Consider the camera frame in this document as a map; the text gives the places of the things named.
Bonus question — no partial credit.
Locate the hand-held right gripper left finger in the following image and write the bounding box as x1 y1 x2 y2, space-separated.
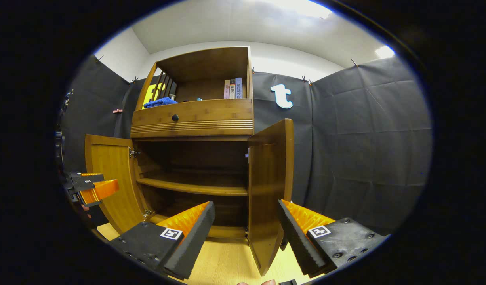
108 201 216 280

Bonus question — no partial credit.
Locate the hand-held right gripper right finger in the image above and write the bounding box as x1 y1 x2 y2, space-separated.
277 199 387 277

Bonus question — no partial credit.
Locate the wooden cabinet door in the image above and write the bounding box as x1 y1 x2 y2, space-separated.
84 134 148 235
247 118 295 277

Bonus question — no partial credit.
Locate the wooden double-door shoe cabinet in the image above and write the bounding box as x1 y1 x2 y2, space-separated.
84 46 295 277

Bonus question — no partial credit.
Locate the wooden cabinet drawer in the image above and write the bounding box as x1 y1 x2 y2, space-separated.
130 99 254 138

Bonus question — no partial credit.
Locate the wooden inner shelf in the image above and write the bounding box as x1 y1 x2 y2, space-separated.
137 172 248 197

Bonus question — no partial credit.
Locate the blue towel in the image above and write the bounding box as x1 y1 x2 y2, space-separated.
143 97 178 108

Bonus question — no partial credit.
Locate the black backdrop cloth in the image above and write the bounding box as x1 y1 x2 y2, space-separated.
60 55 433 236

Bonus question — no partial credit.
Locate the small ceiling light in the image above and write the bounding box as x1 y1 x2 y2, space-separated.
375 45 396 59

